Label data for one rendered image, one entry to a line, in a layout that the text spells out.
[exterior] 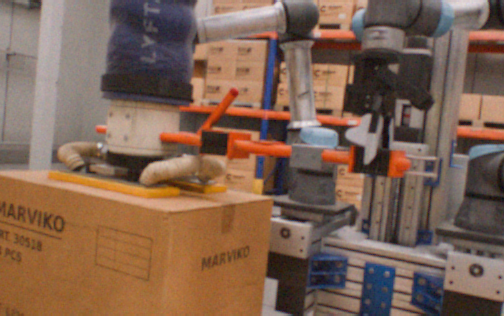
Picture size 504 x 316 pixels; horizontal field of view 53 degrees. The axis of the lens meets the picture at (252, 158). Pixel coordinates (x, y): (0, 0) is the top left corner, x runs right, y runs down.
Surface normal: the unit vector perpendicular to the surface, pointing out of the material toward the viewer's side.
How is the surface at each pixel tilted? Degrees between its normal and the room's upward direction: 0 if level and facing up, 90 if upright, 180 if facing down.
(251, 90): 90
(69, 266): 90
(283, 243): 90
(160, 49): 74
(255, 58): 90
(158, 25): 103
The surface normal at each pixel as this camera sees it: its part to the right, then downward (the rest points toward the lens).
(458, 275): -0.44, 0.00
